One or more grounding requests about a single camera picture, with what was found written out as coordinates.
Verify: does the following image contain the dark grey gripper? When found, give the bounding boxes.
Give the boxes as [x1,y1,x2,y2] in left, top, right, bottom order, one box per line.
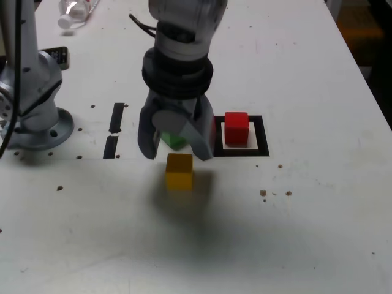
[137,90,215,162]

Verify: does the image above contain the green cube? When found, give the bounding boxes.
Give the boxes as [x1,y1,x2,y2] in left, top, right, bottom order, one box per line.
[159,131,188,151]

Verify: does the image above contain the yellow cube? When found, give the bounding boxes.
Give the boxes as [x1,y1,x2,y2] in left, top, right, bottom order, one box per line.
[165,153,194,191]

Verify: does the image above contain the red cube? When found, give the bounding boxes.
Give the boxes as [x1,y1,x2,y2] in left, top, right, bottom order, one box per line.
[224,111,249,145]

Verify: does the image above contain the black tape square outline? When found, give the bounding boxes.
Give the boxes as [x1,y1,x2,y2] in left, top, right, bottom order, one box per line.
[213,115,270,157]

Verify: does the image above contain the black tape strip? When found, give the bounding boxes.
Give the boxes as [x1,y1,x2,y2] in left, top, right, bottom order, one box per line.
[103,102,126,159]

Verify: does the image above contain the black flat phone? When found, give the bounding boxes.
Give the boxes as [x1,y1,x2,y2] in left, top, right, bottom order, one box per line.
[41,46,70,70]

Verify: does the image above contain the clear plastic bottle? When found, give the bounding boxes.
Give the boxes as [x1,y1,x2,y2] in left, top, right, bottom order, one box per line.
[57,0,100,30]

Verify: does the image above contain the orange box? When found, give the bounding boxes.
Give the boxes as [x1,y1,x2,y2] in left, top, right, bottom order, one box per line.
[336,6,385,39]

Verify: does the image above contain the thin black cable loop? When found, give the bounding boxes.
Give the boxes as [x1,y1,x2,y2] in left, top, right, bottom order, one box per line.
[128,13,159,39]

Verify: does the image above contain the long black cable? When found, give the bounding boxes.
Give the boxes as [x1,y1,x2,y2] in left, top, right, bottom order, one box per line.
[0,0,27,160]

